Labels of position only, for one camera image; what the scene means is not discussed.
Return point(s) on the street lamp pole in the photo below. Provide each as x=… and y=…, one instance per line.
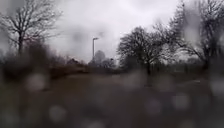
x=93, y=48

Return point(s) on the bare round tree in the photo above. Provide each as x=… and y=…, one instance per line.
x=143, y=46

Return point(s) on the dark wet ground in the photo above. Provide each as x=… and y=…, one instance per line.
x=113, y=103

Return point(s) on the dark bushes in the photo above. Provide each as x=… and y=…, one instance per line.
x=30, y=65

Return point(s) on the large bare tree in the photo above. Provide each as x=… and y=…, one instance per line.
x=26, y=23

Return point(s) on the tall bare tree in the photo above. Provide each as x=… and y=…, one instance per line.
x=206, y=36

